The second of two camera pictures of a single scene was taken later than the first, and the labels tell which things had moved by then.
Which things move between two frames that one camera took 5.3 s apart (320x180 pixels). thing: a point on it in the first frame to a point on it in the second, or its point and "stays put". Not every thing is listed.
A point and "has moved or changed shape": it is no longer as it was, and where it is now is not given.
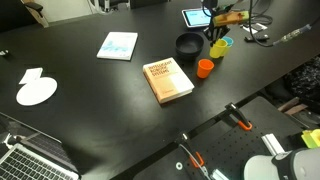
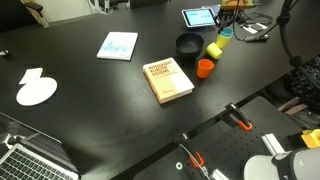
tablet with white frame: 196,17 stays put
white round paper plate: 36,91 stays put
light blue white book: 118,45 stays put
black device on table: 258,38 stays put
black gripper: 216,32 to 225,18
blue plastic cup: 229,40 has moved or changed shape
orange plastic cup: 204,68 stays put
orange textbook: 167,80 stays put
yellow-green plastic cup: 218,48 has moved or changed shape
